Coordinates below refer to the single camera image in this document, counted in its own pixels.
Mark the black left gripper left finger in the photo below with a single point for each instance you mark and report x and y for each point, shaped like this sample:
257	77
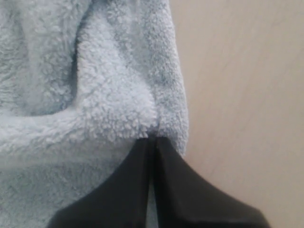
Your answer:
120	202

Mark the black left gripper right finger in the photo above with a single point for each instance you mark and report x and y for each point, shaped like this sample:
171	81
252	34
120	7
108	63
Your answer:
186	200

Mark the light blue fluffy towel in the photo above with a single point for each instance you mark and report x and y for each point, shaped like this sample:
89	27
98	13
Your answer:
80	81

